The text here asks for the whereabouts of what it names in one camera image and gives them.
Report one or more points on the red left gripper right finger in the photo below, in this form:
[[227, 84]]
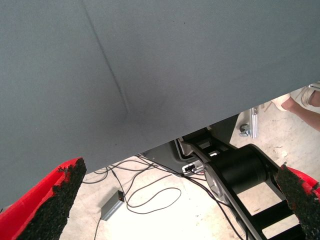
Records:
[[305, 200]]

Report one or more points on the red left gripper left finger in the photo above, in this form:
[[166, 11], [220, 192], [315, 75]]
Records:
[[37, 207]]

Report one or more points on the grey robot base cover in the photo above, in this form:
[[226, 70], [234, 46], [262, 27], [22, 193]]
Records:
[[162, 153]]

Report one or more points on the grey power adapter box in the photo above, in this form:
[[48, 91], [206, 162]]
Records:
[[111, 205]]

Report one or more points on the person's bare leg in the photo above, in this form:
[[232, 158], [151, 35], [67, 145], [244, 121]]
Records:
[[305, 112]]

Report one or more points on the aluminium profile table leg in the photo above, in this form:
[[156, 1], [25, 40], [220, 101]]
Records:
[[254, 122]]

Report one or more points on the grey caster wheel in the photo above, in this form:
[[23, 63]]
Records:
[[245, 129]]

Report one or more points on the small white connector box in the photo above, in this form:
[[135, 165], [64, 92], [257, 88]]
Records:
[[192, 168]]

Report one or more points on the dark grey table cloth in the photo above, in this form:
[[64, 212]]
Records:
[[100, 75]]

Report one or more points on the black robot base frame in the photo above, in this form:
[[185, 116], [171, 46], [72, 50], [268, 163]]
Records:
[[242, 170]]

